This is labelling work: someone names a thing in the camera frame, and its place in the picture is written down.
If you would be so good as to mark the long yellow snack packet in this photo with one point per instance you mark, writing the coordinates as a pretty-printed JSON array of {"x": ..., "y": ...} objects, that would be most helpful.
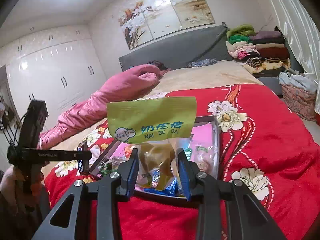
[{"x": 145, "y": 178}]

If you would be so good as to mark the wall painting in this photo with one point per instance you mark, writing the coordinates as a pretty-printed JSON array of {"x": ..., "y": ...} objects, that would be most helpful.
[{"x": 162, "y": 12}]

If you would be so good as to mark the stack of folded clothes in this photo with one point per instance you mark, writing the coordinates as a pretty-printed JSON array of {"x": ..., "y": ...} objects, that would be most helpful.
[{"x": 270, "y": 52}]

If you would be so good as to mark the black green pea packet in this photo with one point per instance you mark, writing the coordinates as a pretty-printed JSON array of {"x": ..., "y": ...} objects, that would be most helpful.
[{"x": 107, "y": 167}]

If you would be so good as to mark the clear packet green label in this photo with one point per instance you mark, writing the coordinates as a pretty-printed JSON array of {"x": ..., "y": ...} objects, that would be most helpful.
[{"x": 203, "y": 165}]

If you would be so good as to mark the dark patterned cloth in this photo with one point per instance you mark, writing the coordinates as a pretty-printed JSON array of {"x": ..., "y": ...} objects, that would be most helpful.
[{"x": 202, "y": 63}]

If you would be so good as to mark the pink box tray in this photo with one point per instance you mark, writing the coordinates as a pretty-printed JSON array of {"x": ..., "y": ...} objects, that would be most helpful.
[{"x": 162, "y": 197}]

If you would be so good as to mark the red floral blanket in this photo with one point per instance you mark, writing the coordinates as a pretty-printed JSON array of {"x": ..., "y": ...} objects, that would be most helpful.
[{"x": 262, "y": 135}]

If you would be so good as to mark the white satin curtain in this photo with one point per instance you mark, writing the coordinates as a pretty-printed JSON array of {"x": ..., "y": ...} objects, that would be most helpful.
[{"x": 300, "y": 30}]

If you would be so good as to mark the person's left hand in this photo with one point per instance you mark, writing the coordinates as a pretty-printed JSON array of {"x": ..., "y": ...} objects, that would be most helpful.
[{"x": 10, "y": 182}]

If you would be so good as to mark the yellow-green milk snack packet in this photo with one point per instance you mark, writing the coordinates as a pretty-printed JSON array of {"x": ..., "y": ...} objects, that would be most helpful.
[{"x": 150, "y": 120}]

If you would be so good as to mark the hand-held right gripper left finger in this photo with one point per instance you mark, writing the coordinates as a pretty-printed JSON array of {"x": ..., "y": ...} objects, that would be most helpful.
[{"x": 132, "y": 173}]

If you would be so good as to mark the beige bed blanket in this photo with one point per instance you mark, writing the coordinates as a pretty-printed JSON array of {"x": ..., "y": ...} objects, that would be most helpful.
[{"x": 200, "y": 77}]

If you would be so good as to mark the pink floral basket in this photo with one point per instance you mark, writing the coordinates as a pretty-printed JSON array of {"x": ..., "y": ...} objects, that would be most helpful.
[{"x": 297, "y": 102}]

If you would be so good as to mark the black blue snack packet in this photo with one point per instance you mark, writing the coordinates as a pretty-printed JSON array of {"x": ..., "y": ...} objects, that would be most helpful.
[{"x": 82, "y": 165}]

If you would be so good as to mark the grey white clothes heap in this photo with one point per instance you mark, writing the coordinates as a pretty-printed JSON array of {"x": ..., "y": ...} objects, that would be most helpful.
[{"x": 297, "y": 80}]

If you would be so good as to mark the white wardrobe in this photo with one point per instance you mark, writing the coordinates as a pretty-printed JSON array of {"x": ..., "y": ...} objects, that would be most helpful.
[{"x": 50, "y": 67}]

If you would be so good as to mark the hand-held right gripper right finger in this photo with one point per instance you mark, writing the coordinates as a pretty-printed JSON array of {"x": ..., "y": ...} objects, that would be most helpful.
[{"x": 183, "y": 176}]

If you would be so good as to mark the pink quilt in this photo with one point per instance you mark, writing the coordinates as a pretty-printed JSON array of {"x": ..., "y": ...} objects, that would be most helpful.
[{"x": 100, "y": 97}]

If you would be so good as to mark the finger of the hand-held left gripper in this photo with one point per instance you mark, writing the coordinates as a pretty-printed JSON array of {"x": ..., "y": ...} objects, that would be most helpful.
[{"x": 72, "y": 154}]

